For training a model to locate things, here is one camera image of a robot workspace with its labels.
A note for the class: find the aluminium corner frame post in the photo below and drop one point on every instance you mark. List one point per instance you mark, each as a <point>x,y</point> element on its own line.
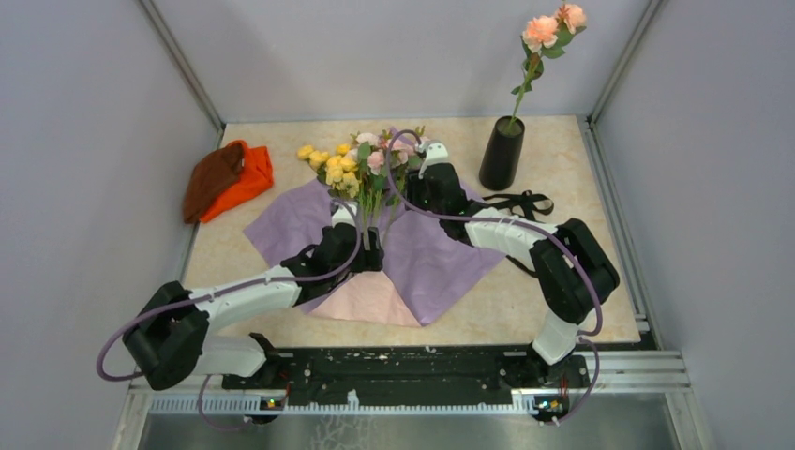
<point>179,59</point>

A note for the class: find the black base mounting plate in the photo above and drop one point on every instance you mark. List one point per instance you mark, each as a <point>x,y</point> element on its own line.
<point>516,366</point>

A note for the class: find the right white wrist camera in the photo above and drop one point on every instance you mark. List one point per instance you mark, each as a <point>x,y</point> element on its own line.
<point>432,152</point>

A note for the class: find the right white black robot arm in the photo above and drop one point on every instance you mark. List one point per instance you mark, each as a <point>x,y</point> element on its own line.
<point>575,274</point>

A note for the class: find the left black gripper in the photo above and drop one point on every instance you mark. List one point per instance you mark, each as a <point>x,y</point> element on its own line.
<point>370,258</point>

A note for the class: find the black ribbon with gold lettering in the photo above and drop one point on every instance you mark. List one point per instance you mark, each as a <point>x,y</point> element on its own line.
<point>527,204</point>

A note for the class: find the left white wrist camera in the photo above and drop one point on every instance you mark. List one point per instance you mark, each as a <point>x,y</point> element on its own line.
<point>344,213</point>

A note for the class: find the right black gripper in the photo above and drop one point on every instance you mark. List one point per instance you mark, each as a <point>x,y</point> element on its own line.
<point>413,186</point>

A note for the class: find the yellow rose bunch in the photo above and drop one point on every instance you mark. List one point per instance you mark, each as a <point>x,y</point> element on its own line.
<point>338,172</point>

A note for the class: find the pink wrapping paper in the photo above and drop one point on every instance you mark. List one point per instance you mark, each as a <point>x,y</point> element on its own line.
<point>368,297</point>

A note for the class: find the black vase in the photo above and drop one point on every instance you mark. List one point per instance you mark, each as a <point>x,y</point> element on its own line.
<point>499,165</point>

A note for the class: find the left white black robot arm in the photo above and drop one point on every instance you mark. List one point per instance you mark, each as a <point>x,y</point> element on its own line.
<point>176,335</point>

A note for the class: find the purple wrapping paper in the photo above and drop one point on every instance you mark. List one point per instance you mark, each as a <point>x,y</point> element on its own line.
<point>430,271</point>

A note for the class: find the right aluminium frame post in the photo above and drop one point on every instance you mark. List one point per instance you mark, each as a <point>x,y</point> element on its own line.
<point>629,51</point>

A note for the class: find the pink and white flower bunch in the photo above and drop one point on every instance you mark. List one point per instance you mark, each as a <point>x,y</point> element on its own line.
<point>376,170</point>

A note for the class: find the brown cloth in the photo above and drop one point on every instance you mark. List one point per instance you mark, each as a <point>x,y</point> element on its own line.
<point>210,177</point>

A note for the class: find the orange cloth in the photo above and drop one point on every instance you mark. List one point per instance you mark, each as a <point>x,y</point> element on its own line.
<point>254,178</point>

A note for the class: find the peach flower stem in vase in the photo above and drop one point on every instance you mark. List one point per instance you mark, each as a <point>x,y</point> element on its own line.
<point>544,37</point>

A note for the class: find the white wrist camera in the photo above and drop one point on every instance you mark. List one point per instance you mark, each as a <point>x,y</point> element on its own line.
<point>432,152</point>
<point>344,213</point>

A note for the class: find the aluminium front rail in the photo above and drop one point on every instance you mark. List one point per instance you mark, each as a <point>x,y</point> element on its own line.
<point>632,373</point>

